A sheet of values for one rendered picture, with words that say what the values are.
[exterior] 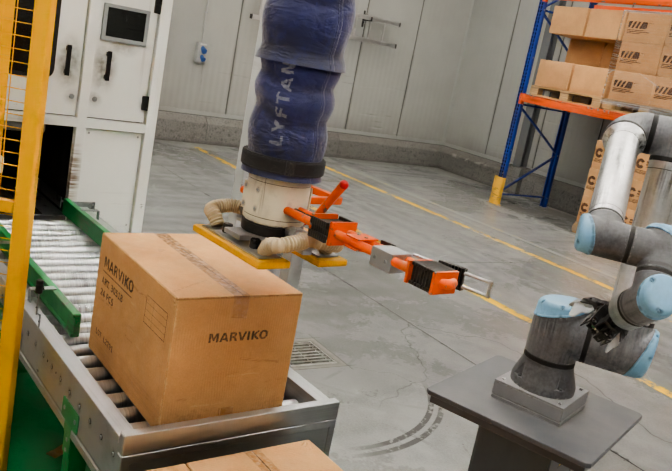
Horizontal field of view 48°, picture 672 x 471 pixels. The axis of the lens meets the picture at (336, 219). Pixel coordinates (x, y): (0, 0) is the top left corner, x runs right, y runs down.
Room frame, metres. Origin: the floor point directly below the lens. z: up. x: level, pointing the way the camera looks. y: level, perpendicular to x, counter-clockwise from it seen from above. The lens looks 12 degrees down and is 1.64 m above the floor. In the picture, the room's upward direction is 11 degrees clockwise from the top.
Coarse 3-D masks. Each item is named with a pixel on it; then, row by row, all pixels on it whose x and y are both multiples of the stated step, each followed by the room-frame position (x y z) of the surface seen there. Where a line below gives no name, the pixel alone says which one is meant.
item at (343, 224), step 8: (312, 216) 1.82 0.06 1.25; (320, 216) 1.85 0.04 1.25; (328, 216) 1.87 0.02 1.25; (336, 216) 1.88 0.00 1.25; (312, 224) 1.83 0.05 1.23; (320, 224) 1.79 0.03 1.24; (328, 224) 1.78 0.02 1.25; (336, 224) 1.78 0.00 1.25; (344, 224) 1.80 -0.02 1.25; (352, 224) 1.82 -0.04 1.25; (312, 232) 1.81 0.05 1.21; (320, 232) 1.80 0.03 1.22; (328, 232) 1.78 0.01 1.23; (344, 232) 1.80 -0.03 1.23; (320, 240) 1.79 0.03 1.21; (328, 240) 1.78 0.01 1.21; (336, 240) 1.79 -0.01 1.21
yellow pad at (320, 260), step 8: (312, 248) 2.02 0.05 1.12; (304, 256) 1.97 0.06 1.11; (312, 256) 1.95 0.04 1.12; (320, 256) 1.96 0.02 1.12; (328, 256) 1.98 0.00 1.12; (336, 256) 1.99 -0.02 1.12; (320, 264) 1.93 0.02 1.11; (328, 264) 1.95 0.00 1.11; (336, 264) 1.96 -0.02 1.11; (344, 264) 1.98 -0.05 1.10
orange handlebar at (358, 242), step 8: (312, 192) 2.31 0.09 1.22; (320, 192) 2.28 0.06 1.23; (328, 192) 2.27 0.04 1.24; (312, 200) 2.14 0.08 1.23; (320, 200) 2.16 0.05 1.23; (336, 200) 2.20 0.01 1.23; (288, 208) 1.94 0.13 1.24; (296, 216) 1.90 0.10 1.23; (304, 216) 1.88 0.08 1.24; (336, 232) 1.78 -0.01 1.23; (352, 232) 1.80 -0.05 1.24; (344, 240) 1.75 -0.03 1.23; (352, 240) 1.73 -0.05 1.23; (360, 240) 1.71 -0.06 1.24; (368, 240) 1.73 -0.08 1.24; (376, 240) 1.75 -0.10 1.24; (352, 248) 1.73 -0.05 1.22; (360, 248) 1.71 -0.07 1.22; (368, 248) 1.69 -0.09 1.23; (392, 264) 1.62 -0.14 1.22; (400, 264) 1.60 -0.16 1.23; (440, 280) 1.52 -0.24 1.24; (448, 280) 1.52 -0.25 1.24; (456, 280) 1.54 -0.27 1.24; (440, 288) 1.52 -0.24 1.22; (448, 288) 1.52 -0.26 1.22
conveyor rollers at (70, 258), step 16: (48, 224) 3.76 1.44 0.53; (64, 224) 3.82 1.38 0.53; (32, 240) 3.40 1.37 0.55; (48, 240) 3.50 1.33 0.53; (64, 240) 3.55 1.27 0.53; (80, 240) 3.60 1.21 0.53; (0, 256) 3.12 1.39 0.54; (32, 256) 3.20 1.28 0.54; (48, 256) 3.25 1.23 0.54; (64, 256) 3.29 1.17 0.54; (80, 256) 3.34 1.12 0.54; (96, 256) 3.38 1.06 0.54; (48, 272) 3.07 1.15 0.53; (64, 272) 3.05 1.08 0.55; (80, 272) 3.09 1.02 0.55; (96, 272) 3.13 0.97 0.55; (64, 288) 2.87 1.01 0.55; (80, 288) 2.91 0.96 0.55; (80, 304) 2.73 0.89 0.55; (64, 336) 2.43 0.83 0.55; (80, 336) 2.46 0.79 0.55; (80, 352) 2.36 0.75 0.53; (96, 368) 2.23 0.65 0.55; (112, 384) 2.16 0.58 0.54; (112, 400) 2.07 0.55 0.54; (128, 400) 2.09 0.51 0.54; (288, 400) 2.27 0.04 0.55; (128, 416) 2.00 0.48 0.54
